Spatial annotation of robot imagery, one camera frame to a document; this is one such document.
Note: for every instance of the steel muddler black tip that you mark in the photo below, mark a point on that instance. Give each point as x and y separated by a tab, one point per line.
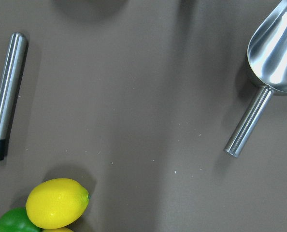
9	86

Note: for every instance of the yellow lemon lower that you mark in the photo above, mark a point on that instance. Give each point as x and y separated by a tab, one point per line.
56	203

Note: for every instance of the yellow lemon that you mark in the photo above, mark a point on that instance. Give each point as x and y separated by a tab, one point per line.
62	229
56	203

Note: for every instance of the yellow lemon upper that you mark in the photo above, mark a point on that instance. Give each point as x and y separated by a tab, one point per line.
62	229

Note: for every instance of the green lime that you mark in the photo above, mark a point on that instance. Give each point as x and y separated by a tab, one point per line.
16	220

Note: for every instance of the steel ice scoop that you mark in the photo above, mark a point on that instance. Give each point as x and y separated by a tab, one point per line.
267	62

